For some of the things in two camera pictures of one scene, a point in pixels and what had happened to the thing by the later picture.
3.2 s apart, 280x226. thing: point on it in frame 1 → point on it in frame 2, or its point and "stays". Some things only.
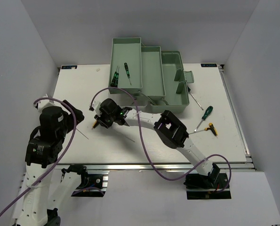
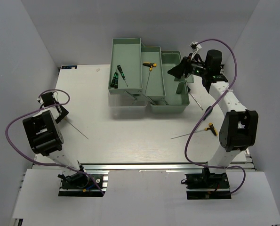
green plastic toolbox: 156,76 stays
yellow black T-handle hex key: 210,127 stays
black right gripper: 100,119 → 184,67
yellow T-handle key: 95,123 → 151,65
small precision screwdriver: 128,72 → 120,70
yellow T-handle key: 82,133 stays
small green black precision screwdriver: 113,82 stays
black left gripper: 78,114 → 63,114
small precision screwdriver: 116,82 stays
